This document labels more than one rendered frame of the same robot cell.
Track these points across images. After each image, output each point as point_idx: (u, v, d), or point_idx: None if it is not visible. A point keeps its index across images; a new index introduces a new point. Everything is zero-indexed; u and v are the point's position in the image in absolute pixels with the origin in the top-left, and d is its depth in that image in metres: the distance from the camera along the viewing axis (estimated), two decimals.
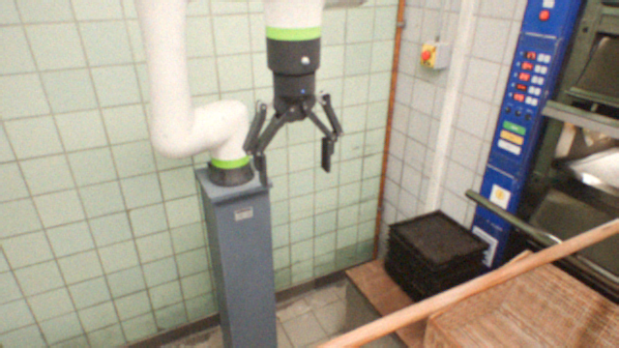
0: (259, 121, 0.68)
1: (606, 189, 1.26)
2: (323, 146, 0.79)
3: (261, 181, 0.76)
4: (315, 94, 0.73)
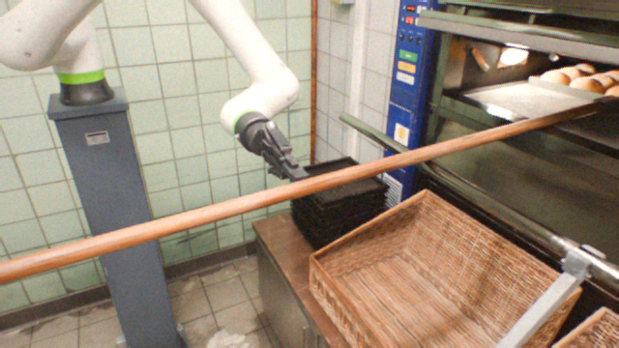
0: (271, 173, 0.88)
1: (488, 110, 1.16)
2: (293, 167, 0.80)
3: (301, 181, 0.77)
4: None
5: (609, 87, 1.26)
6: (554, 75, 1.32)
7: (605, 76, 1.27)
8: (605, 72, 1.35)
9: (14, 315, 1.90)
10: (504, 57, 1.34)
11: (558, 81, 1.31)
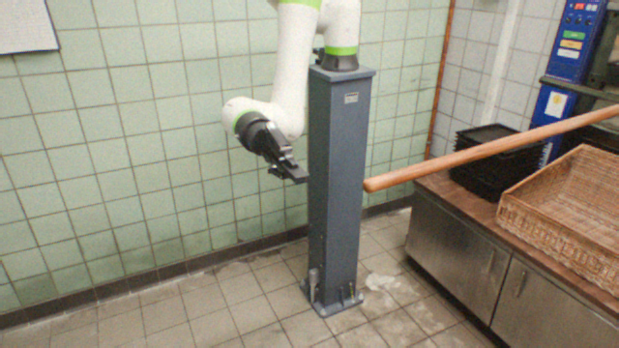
0: (272, 173, 0.88)
1: None
2: (293, 167, 0.80)
3: (301, 181, 0.77)
4: None
5: None
6: None
7: None
8: None
9: (200, 259, 2.25)
10: None
11: None
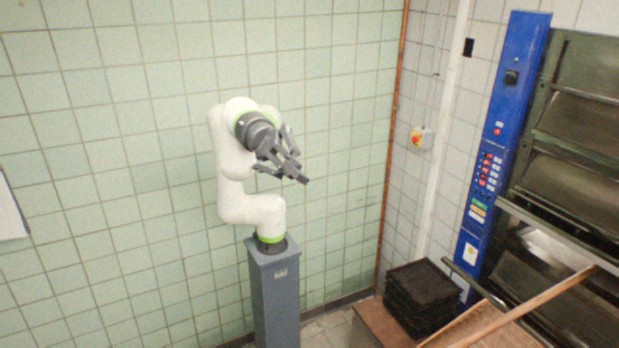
0: (258, 167, 0.86)
1: (542, 257, 1.75)
2: None
3: (298, 181, 0.76)
4: None
5: None
6: None
7: None
8: None
9: None
10: None
11: None
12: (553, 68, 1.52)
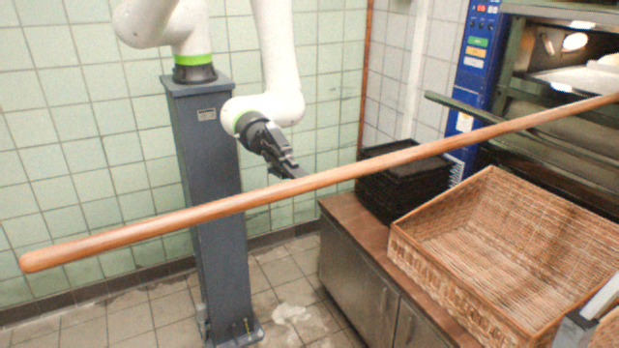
0: (271, 172, 0.88)
1: (562, 88, 1.28)
2: (293, 167, 0.80)
3: None
4: None
5: None
6: (613, 59, 1.45)
7: None
8: None
9: (90, 288, 2.03)
10: (567, 43, 1.46)
11: (617, 64, 1.44)
12: None
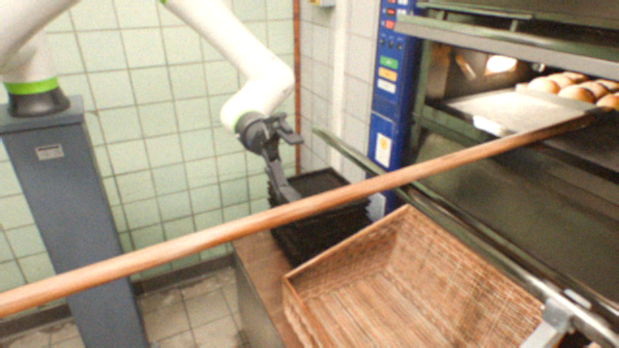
0: (268, 177, 0.91)
1: (472, 122, 1.07)
2: (288, 134, 0.79)
3: None
4: (268, 125, 0.88)
5: (602, 96, 1.18)
6: (544, 83, 1.24)
7: (597, 84, 1.19)
8: (597, 80, 1.26)
9: None
10: (490, 64, 1.25)
11: (547, 89, 1.23)
12: None
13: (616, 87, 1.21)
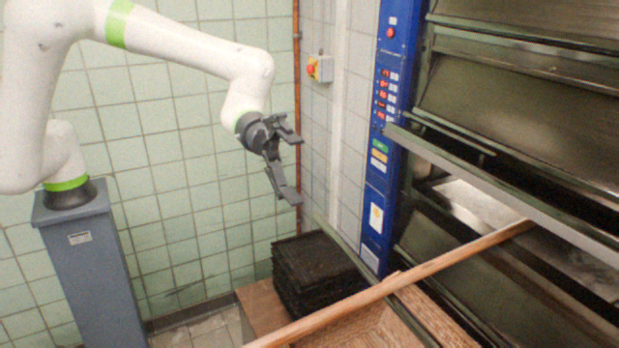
0: (268, 177, 0.91)
1: (453, 212, 1.21)
2: (288, 134, 0.79)
3: (296, 203, 0.82)
4: (268, 125, 0.88)
5: None
6: None
7: None
8: None
9: None
10: None
11: None
12: None
13: None
